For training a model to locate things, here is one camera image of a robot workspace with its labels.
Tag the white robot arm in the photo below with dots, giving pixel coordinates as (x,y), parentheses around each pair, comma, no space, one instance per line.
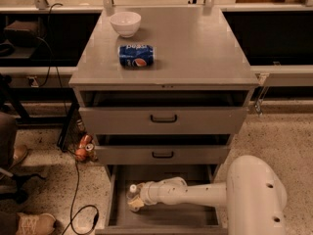
(253,195)

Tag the orange fruit on floor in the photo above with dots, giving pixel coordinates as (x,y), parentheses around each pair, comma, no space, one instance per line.
(81,155)

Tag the beige sneaker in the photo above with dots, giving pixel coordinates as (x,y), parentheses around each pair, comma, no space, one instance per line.
(35,224)

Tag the brown shoe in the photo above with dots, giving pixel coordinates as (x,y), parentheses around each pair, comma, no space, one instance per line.
(20,153)

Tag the blue pepsi can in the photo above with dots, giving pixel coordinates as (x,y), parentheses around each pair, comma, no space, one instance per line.
(136,55)

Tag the top grey drawer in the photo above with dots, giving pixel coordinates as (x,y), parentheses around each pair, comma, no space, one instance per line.
(194,120)

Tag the person leg in trousers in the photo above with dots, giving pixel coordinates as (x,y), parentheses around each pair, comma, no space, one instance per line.
(8,132)

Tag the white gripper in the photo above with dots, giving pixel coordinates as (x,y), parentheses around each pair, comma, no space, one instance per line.
(151,192)

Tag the clear plastic water bottle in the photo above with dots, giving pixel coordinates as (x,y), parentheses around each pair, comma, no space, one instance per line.
(133,192)

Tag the bottom grey open drawer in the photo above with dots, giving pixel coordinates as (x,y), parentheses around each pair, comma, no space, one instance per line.
(160,219)

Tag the red soda can on floor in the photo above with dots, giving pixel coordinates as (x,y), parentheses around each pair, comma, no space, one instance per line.
(84,141)

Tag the grey metal drawer cabinet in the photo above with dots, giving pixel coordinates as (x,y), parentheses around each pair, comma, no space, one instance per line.
(197,64)

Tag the white ceramic bowl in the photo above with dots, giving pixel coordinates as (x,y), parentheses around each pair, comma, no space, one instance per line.
(126,24)

